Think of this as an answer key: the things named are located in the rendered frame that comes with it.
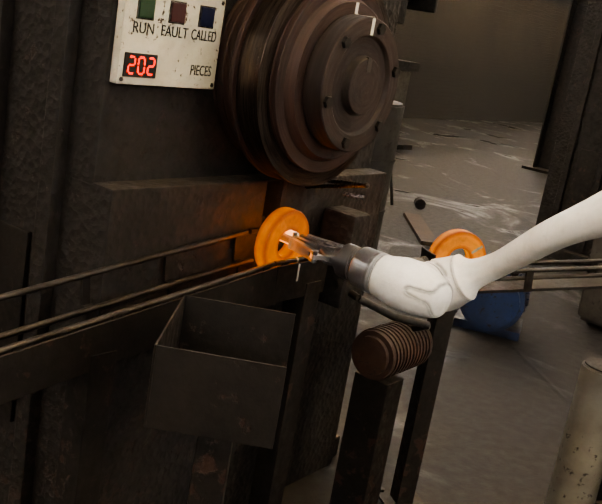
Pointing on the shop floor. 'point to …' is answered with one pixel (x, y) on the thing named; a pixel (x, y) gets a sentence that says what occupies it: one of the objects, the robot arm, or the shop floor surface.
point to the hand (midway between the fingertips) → (284, 234)
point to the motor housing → (374, 407)
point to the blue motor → (494, 314)
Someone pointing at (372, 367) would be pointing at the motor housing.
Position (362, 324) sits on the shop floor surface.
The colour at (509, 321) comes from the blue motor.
